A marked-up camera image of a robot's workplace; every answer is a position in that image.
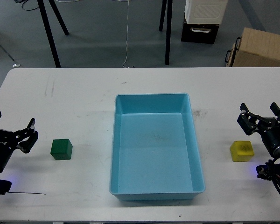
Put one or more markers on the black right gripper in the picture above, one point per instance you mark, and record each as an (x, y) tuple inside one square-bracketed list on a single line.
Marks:
[(269, 130)]

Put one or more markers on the black table leg right rear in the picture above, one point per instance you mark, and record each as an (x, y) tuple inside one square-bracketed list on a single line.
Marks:
[(162, 15)]

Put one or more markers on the black table leg left rear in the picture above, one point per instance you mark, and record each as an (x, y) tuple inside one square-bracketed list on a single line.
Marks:
[(59, 17)]

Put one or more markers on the thin black cable tie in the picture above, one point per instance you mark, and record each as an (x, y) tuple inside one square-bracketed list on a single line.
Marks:
[(36, 193)]

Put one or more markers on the green wooden cube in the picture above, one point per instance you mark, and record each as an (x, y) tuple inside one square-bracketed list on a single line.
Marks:
[(61, 149)]

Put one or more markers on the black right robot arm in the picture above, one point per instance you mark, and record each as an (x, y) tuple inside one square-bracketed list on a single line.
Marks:
[(270, 170)]

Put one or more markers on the black table leg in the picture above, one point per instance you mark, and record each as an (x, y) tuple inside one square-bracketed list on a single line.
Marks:
[(168, 31), (162, 15), (49, 33), (59, 17)]

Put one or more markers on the black storage box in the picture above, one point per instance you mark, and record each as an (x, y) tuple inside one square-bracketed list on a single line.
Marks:
[(199, 33)]

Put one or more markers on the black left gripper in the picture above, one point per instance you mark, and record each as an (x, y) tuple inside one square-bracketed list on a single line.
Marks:
[(23, 140)]

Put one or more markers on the yellow wooden cube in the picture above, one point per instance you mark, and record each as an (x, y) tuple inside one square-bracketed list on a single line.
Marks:
[(241, 151)]

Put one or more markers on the light blue plastic bin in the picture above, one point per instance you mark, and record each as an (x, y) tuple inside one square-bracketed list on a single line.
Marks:
[(155, 154)]

